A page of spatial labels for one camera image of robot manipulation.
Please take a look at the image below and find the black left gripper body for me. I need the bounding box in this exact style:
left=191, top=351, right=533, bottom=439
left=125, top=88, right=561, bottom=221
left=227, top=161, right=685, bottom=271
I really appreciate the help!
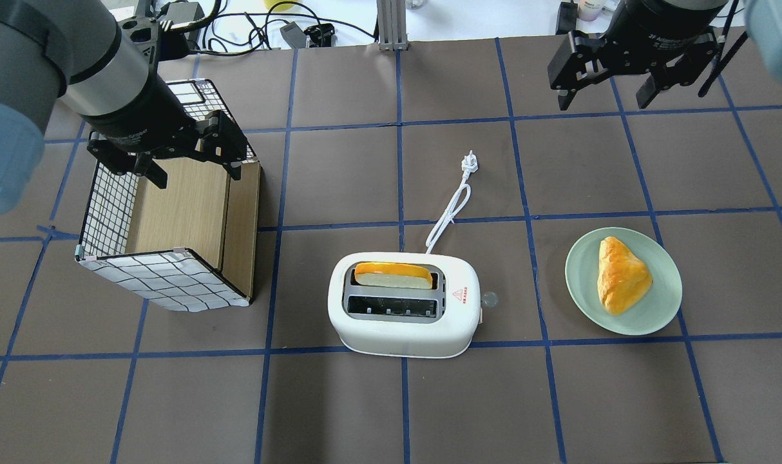
left=86, top=110, right=249, bottom=176

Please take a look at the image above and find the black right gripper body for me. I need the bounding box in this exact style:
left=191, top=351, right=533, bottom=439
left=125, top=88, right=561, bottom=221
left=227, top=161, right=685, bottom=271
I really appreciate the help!
left=548, top=28, right=719, bottom=92

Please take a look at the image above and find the white two-slot toaster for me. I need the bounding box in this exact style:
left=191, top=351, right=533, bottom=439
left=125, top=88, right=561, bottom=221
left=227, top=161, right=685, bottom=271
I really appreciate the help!
left=327, top=252, right=482, bottom=359

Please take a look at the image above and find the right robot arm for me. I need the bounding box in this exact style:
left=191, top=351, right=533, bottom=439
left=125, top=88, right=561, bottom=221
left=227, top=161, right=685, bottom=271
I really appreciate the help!
left=547, top=1, right=782, bottom=111

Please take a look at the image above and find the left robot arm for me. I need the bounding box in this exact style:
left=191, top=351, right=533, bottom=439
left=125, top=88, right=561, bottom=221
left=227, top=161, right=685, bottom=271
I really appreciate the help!
left=0, top=1, right=249, bottom=215

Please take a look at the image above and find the toast slice in toaster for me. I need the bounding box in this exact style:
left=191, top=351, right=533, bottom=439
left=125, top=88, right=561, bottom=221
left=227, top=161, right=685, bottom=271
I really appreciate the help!
left=354, top=262, right=434, bottom=289

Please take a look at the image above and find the black power adapter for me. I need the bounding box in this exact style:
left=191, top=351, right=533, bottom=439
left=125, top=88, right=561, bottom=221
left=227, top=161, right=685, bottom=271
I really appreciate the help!
left=280, top=23, right=310, bottom=49

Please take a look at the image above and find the golden triangular pastry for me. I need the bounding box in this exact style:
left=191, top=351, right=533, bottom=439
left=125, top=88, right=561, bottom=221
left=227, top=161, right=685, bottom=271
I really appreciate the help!
left=596, top=236, right=653, bottom=315

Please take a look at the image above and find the light green plate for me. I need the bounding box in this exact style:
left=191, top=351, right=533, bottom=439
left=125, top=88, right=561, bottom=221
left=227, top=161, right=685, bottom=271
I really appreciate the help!
left=564, top=227, right=683, bottom=336

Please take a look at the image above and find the white toaster power cable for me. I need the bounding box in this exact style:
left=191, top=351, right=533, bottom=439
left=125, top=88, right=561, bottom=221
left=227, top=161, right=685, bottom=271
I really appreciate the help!
left=424, top=151, right=481, bottom=255

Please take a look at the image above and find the aluminium frame post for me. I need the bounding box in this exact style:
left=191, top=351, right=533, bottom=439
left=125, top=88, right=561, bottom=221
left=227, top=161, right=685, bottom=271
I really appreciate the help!
left=376, top=1, right=410, bottom=51

